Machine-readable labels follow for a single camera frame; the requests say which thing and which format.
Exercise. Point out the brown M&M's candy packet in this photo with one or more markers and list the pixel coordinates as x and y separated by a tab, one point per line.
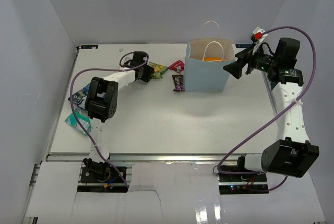
178	83

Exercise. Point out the black XDOF label plate left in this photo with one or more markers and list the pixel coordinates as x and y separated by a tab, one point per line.
89	47

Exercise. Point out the dark blue chips bag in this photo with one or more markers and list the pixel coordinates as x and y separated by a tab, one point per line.
79	97

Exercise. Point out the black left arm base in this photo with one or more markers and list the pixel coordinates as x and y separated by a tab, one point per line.
100	177

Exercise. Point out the black XDOF label plate right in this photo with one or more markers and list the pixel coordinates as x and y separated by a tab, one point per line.
242	46

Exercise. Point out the pink Himalaya candy packet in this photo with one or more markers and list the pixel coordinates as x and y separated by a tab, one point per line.
177	66

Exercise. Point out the yellow green candy bag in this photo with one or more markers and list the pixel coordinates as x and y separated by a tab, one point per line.
159	70

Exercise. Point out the orange Kettle chips bag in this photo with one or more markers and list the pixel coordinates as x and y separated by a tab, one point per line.
213	59

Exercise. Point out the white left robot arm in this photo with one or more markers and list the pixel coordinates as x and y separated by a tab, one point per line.
101	101

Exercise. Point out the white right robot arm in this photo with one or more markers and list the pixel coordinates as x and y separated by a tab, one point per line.
292	154

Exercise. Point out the black xdof label plate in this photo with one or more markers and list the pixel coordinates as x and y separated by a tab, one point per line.
89	47
242	46

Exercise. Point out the white cardboard front sheet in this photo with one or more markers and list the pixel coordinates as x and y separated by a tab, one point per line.
167	193

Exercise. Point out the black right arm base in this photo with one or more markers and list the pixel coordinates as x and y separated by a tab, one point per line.
241	184

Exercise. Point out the aluminium table edge rail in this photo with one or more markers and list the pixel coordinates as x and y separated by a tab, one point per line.
144	157

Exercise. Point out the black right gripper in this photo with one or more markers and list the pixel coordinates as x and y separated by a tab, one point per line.
235	68

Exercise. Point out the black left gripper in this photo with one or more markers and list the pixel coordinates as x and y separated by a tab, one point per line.
148	70

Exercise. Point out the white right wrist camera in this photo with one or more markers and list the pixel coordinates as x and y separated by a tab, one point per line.
258	37

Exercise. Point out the light blue paper bag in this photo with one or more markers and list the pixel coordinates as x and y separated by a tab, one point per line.
201	76

